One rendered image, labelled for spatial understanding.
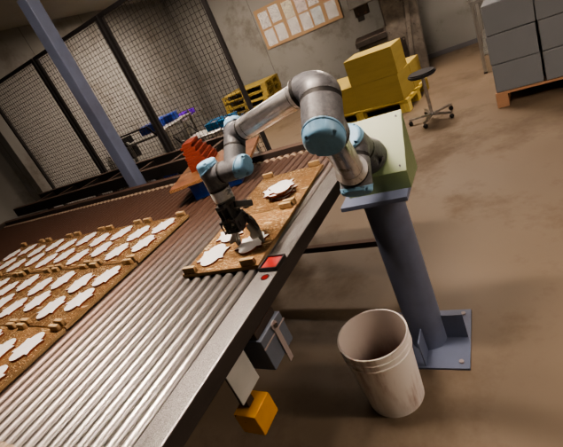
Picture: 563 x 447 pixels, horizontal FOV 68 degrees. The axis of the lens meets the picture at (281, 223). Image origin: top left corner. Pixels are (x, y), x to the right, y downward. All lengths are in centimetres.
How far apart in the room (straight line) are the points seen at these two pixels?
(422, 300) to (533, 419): 59
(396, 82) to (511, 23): 157
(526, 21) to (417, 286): 333
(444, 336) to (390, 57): 414
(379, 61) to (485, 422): 462
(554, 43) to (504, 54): 40
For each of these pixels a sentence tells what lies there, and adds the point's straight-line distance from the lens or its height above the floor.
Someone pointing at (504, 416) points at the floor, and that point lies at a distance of 197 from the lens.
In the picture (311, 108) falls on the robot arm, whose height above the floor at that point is 137.
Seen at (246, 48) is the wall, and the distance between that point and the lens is 958.
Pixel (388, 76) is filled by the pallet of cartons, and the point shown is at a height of 50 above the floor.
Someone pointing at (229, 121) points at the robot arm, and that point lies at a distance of 147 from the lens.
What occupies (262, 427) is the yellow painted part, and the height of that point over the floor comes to 65.
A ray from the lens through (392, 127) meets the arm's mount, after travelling 175.
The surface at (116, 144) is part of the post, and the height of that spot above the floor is 130.
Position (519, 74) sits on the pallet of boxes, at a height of 28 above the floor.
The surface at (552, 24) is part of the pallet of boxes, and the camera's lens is 482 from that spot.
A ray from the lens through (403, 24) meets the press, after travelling 748.
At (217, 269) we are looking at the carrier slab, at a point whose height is 94.
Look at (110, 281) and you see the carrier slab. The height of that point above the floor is 94.
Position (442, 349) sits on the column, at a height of 1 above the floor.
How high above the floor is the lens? 159
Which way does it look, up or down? 23 degrees down
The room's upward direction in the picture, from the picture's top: 25 degrees counter-clockwise
